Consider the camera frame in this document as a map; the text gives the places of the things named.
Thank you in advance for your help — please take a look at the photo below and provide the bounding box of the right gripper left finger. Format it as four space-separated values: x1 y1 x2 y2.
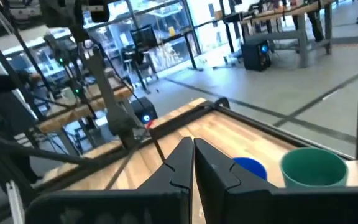
25 136 196 224

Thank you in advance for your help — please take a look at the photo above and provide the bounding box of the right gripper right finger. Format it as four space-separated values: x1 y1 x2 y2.
194 138 358 224

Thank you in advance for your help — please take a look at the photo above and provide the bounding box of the blue plastic mug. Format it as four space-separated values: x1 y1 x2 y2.
232 156 269 182

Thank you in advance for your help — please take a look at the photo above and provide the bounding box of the green plastic cup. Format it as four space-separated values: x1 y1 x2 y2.
279 147 349 189

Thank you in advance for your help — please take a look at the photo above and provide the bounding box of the black box with blue light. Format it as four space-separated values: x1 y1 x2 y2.
131 96 159 125

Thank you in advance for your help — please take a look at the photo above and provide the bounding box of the neighbouring wooden table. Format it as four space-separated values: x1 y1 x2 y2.
37 84 135 135

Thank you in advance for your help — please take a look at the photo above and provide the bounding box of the person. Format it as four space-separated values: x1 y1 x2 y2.
0 58 42 187

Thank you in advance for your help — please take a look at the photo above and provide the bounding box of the black computer monitor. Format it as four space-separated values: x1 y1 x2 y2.
130 24 158 51

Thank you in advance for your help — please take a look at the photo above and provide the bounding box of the black table frame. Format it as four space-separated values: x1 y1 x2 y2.
26 96 358 195

